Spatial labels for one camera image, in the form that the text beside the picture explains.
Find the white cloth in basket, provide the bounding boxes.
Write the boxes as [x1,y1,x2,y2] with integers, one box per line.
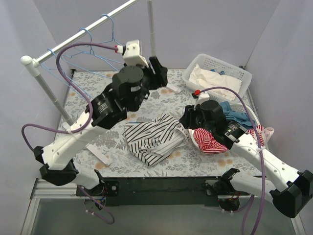
[183,63,246,102]

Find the white clothes rack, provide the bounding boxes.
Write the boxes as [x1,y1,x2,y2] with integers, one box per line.
[20,0,181,167]

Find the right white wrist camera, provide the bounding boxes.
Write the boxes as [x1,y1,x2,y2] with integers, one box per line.
[192,90,210,106]

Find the pink white lace garment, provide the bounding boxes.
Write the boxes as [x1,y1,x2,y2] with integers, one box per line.
[253,125,274,146]

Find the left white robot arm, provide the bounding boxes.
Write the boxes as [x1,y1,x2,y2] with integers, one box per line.
[34,56,168,196]

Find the red white striped garment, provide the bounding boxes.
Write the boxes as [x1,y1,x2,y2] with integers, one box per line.
[188,125,266,154]

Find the floral table mat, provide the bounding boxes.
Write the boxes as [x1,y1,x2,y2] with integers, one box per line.
[50,69,273,177]

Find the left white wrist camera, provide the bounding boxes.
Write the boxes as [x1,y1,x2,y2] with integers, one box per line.
[115,40,149,67]

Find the white rectangular mesh basket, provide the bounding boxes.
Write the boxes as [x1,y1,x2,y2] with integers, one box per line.
[182,54,252,97]

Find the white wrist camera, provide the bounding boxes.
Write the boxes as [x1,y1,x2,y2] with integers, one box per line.
[192,90,210,106]
[115,40,149,67]

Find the white oval laundry basket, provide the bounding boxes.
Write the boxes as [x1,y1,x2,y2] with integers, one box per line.
[189,102,257,152]

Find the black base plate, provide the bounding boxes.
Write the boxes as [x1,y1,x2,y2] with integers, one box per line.
[75,176,250,213]

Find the black white striped tank top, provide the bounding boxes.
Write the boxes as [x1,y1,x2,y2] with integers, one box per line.
[123,114,189,166]

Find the blue wire hanger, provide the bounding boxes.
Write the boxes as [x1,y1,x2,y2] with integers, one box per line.
[100,14,122,46]
[40,47,98,98]
[61,28,123,74]

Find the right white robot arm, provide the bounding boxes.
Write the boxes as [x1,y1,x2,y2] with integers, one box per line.
[180,100,313,218]

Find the teal blue garment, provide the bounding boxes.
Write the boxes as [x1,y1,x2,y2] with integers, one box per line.
[220,101,257,129]

